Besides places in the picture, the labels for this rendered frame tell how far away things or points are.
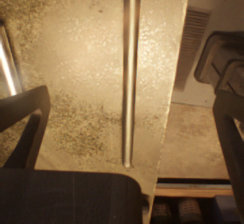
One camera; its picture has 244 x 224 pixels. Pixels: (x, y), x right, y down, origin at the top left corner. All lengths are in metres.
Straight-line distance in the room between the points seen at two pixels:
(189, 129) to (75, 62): 1.35
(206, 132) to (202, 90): 0.61
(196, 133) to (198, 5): 0.95
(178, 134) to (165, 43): 1.36
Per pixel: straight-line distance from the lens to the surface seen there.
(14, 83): 0.25
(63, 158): 0.34
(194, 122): 1.51
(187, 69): 0.96
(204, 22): 0.90
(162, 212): 1.92
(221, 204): 1.98
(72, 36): 0.22
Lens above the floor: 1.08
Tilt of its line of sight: 54 degrees down
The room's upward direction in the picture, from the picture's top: 177 degrees counter-clockwise
